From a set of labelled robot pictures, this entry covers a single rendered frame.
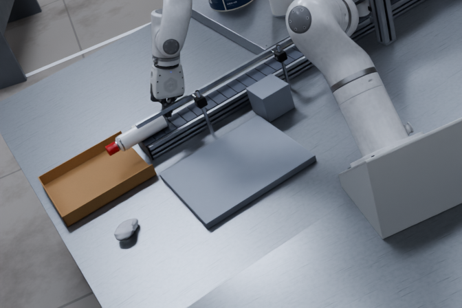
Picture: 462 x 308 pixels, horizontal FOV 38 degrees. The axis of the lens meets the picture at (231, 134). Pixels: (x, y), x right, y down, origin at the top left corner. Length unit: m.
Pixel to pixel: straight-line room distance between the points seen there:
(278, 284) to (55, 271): 1.80
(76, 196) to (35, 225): 1.48
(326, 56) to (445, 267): 0.55
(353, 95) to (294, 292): 0.48
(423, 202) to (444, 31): 0.86
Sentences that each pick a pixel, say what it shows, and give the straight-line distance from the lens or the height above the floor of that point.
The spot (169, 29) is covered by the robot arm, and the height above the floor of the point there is 1.22.
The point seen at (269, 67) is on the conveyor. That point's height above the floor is 0.88.
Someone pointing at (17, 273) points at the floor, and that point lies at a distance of 3.37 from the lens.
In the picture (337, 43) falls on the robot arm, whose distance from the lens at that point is 1.64.
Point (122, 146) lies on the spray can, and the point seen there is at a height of 0.91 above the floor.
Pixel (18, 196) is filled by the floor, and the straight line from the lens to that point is 3.85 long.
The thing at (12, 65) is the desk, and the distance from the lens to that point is 4.96.
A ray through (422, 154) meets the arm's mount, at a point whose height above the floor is 1.02.
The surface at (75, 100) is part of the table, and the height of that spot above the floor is 0.83.
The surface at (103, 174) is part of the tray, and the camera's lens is 2.15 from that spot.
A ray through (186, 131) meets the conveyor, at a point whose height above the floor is 0.86.
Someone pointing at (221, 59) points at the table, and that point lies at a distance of 2.51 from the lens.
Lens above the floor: 2.02
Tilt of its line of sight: 34 degrees down
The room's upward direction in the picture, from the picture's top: 19 degrees counter-clockwise
